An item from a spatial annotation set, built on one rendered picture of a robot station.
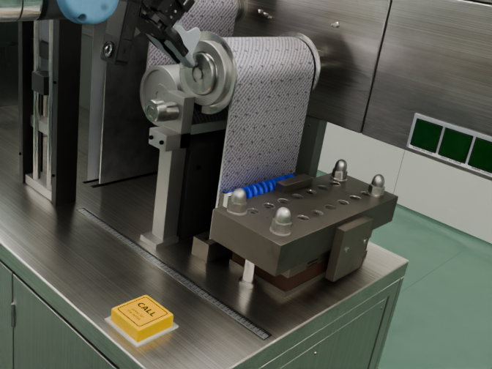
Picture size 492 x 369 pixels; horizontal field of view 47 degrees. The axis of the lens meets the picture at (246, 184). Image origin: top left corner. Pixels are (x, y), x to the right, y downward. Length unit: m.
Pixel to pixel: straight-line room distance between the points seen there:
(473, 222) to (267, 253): 2.87
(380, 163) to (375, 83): 2.75
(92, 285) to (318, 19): 0.72
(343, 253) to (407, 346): 1.58
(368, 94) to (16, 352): 0.91
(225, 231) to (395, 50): 0.49
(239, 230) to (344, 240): 0.20
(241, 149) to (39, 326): 0.51
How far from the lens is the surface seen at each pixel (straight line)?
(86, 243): 1.16
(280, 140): 1.18
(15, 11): 0.69
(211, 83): 1.02
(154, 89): 1.17
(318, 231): 1.02
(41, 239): 1.17
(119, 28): 0.92
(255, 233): 0.97
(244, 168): 1.12
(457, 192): 3.75
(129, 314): 0.92
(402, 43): 1.19
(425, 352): 2.66
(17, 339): 1.30
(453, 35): 1.14
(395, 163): 3.90
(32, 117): 1.35
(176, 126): 1.07
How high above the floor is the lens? 1.47
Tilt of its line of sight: 22 degrees down
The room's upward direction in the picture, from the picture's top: 9 degrees clockwise
